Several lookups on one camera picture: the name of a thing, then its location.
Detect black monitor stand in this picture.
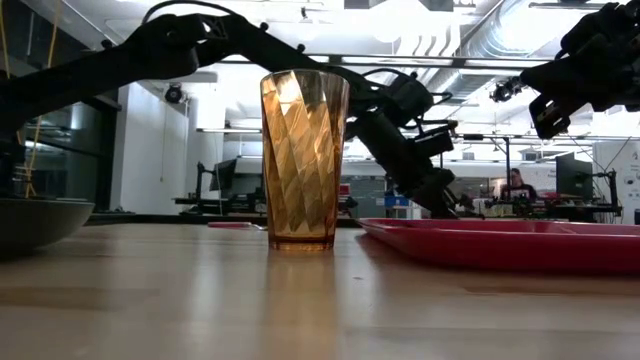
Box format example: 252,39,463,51
195,161,207,201
594,169,621,209

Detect person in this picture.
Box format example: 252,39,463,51
499,167,539,201

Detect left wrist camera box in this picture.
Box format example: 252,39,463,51
407,119,460,160

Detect black station frame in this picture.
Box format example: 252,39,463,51
452,132,514,201

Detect white poster board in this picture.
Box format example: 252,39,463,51
593,139,640,226

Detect long ceiling light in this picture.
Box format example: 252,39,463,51
342,55,454,66
464,58,551,69

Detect black desk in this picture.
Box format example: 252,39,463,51
172,196,266,216
547,203,624,221

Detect black ceiling spotlight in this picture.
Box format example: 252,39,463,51
489,75,526,104
163,83,184,105

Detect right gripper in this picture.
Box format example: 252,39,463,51
519,47,640,141

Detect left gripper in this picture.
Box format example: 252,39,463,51
349,108,459,220

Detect grey bowl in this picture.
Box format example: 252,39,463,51
0,196,96,256

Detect yellow hanging cable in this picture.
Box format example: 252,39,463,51
0,0,24,146
23,0,62,200

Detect red-handled utensil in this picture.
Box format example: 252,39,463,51
207,221,268,232

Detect red plastic tray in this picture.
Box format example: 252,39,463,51
356,217,640,275

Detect amber faceted plastic cup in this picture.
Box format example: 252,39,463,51
259,68,351,252

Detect black computer monitor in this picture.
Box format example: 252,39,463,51
555,152,595,200
208,158,239,193

